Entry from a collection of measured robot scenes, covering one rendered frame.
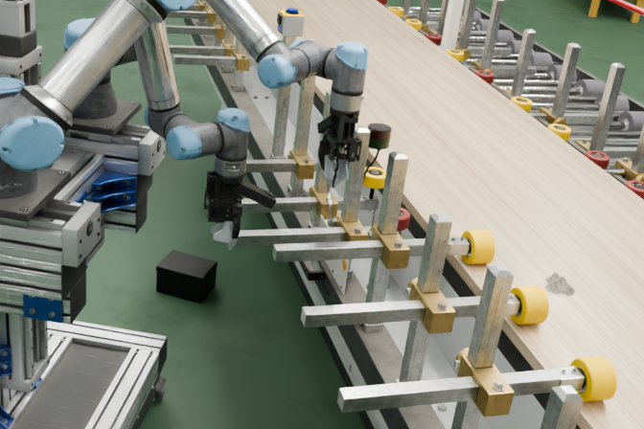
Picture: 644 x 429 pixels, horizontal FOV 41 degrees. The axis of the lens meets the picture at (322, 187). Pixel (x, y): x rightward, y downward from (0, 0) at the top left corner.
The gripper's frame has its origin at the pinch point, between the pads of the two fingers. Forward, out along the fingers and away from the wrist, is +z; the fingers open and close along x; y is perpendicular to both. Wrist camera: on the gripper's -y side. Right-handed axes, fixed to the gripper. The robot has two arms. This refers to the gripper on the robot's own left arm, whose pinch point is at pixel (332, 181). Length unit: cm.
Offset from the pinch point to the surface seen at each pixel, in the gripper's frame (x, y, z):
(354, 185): 7.3, -3.7, 2.9
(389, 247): 5.7, 27.3, 3.4
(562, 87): 115, -84, 3
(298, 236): -7.1, 0.1, 15.0
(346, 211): 6.2, -3.7, 10.3
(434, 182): 38.0, -20.3, 10.4
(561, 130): 102, -59, 10
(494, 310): 7, 71, -9
